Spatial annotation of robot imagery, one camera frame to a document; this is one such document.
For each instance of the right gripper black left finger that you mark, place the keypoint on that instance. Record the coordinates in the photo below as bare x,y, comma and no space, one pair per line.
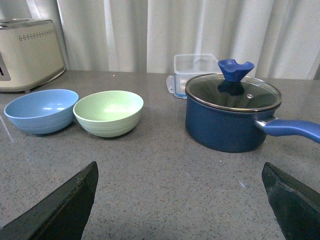
62,215

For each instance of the dark blue saucepan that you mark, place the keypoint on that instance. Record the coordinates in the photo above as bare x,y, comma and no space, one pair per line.
237,132

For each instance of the light green bowl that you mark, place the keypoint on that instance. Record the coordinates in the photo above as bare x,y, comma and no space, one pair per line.
109,114

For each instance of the cream toaster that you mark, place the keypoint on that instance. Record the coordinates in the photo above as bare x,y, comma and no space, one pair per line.
30,54

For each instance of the glass lid blue knob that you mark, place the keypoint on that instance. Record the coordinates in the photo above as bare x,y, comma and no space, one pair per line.
233,90

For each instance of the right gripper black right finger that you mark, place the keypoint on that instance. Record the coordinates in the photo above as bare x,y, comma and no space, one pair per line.
295,205

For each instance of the white curtain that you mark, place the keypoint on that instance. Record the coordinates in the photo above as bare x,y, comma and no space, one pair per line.
281,37

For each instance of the clear plastic food container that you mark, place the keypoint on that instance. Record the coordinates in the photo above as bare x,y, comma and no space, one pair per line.
187,66

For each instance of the light blue bowl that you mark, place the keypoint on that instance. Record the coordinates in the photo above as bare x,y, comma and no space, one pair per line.
42,112

